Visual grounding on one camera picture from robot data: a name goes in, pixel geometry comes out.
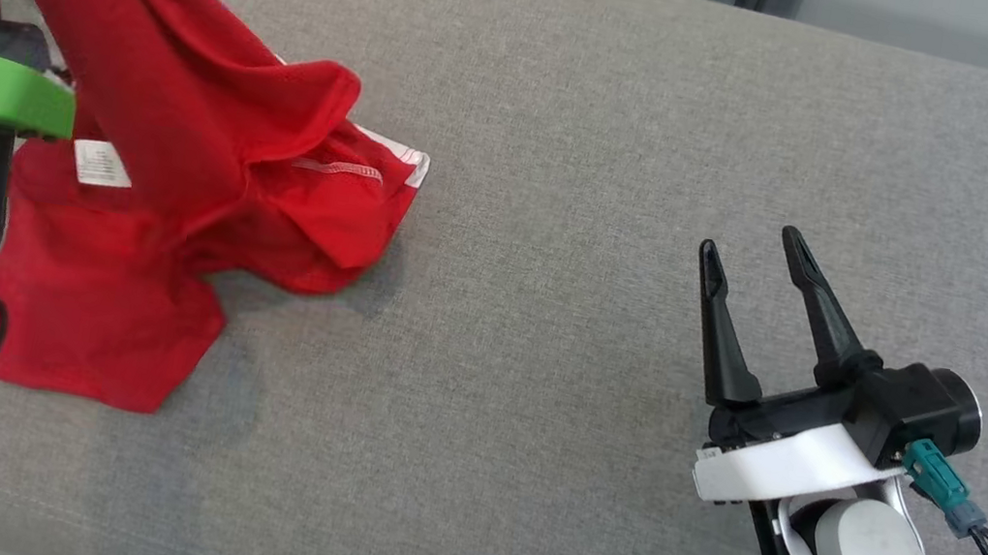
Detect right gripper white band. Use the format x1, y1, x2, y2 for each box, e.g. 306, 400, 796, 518
663, 213, 940, 531

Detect red jersey striped trim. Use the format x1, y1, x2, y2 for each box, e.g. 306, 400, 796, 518
0, 0, 455, 450

